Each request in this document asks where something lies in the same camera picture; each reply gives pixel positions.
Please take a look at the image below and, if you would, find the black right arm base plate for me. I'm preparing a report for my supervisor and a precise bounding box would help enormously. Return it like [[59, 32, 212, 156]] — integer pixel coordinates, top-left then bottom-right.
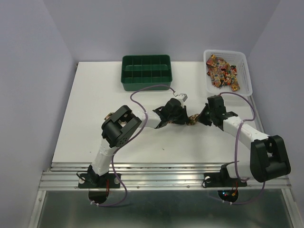
[[202, 172, 247, 188]]

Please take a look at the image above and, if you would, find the white perforated plastic basket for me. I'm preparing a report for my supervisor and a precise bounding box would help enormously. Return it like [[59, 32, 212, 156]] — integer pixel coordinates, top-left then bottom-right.
[[203, 49, 252, 97]]

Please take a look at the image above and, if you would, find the green divided plastic tray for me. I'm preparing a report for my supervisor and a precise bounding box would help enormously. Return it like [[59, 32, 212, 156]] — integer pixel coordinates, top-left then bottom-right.
[[121, 55, 172, 92]]

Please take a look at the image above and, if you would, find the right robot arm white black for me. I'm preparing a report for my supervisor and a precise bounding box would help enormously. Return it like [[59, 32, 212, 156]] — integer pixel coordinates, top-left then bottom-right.
[[197, 95, 291, 185]]

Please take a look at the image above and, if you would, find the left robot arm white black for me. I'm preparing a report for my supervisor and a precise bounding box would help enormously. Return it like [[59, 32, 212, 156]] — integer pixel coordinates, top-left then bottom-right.
[[85, 94, 190, 187]]

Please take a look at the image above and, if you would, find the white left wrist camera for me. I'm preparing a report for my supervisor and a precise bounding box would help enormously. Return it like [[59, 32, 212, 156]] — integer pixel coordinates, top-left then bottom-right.
[[175, 94, 188, 103]]

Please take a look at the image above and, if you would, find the paisley flamingo patterned tie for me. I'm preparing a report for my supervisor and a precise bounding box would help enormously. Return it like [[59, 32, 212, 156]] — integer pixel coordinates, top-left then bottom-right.
[[104, 113, 199, 126]]

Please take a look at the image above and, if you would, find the colourful patterned tie in basket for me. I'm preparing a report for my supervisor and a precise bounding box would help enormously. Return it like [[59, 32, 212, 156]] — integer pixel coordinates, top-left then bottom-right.
[[206, 54, 240, 92]]

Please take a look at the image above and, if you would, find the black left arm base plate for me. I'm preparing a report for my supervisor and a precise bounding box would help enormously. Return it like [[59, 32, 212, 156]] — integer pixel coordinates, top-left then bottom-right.
[[76, 173, 121, 189]]

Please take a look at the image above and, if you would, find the aluminium mounting rail frame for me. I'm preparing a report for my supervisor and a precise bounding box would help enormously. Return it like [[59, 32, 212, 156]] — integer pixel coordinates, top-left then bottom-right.
[[29, 162, 304, 228]]

